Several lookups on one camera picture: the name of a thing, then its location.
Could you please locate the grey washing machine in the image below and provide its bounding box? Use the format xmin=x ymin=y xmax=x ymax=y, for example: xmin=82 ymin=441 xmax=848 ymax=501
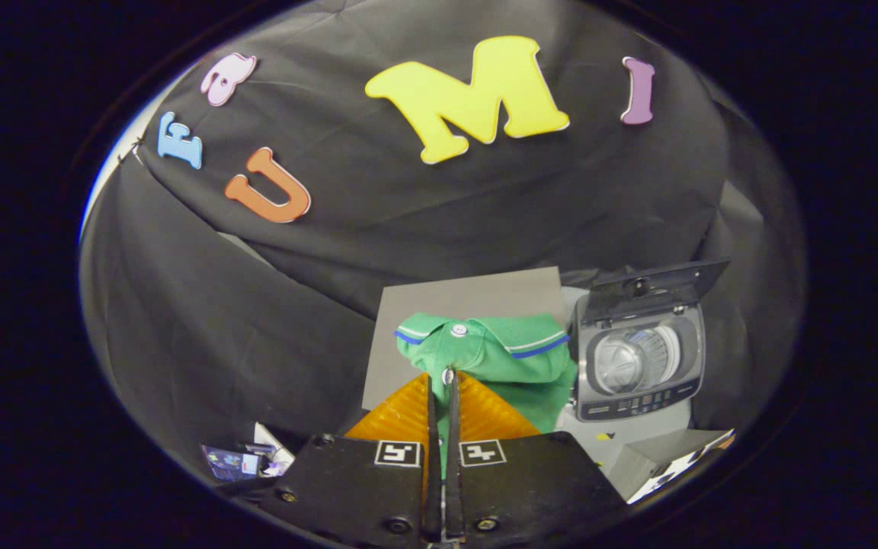
xmin=567 ymin=259 xmax=731 ymax=423

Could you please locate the grey cabinet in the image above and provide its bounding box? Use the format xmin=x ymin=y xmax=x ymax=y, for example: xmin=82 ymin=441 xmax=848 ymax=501
xmin=362 ymin=266 xmax=566 ymax=413

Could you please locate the blue printed card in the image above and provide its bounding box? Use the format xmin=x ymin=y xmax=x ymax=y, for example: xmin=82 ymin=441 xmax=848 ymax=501
xmin=201 ymin=445 xmax=263 ymax=483

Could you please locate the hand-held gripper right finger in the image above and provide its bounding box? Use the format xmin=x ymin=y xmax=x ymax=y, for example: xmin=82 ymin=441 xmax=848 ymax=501
xmin=445 ymin=372 xmax=629 ymax=547

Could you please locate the green polo shirt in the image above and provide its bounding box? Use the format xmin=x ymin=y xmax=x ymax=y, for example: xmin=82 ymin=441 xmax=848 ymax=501
xmin=394 ymin=312 xmax=578 ymax=462

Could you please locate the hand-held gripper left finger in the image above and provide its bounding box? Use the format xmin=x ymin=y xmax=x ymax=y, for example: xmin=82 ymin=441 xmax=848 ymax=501
xmin=279 ymin=374 xmax=443 ymax=549

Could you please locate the black backdrop cloth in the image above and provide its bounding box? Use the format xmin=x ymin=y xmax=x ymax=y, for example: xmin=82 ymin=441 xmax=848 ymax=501
xmin=79 ymin=0 xmax=807 ymax=489

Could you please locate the grey cardboard box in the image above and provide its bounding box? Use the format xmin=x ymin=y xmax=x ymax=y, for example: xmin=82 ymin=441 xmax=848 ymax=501
xmin=605 ymin=429 xmax=737 ymax=504

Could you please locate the dark washing machine lid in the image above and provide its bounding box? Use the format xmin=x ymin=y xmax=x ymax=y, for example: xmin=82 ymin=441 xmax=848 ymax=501
xmin=582 ymin=259 xmax=731 ymax=326

